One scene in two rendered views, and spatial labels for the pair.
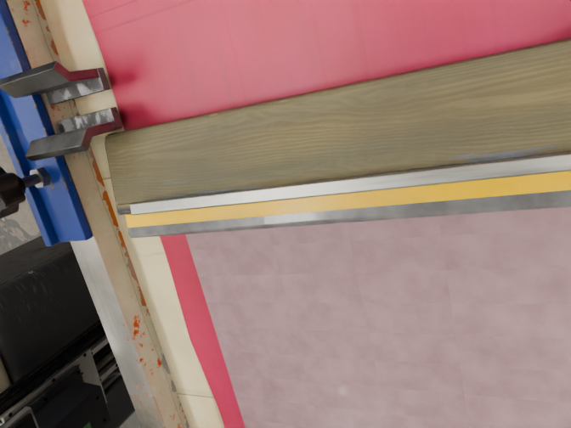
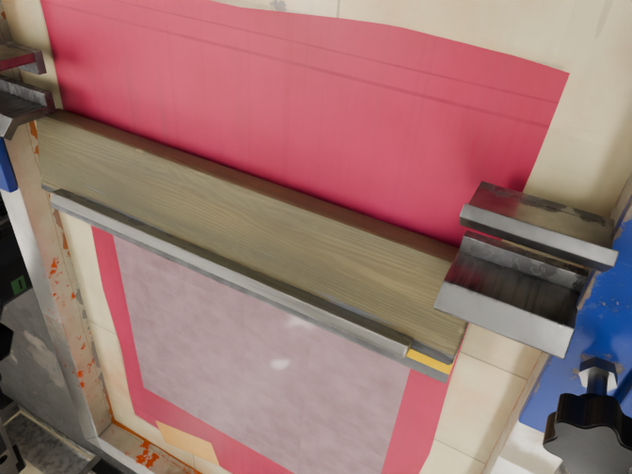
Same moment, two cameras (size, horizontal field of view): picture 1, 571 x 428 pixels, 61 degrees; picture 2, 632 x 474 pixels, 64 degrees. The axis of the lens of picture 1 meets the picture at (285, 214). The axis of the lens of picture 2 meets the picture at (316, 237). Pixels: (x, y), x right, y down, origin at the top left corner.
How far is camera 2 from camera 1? 0.20 m
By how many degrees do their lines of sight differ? 20
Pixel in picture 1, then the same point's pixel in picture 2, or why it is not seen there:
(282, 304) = (181, 301)
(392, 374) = (256, 382)
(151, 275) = (75, 229)
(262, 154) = (174, 209)
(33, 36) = not seen: outside the picture
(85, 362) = not seen: hidden behind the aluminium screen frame
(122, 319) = (40, 260)
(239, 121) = (160, 170)
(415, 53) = (326, 181)
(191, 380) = (100, 316)
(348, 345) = (228, 350)
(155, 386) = (66, 315)
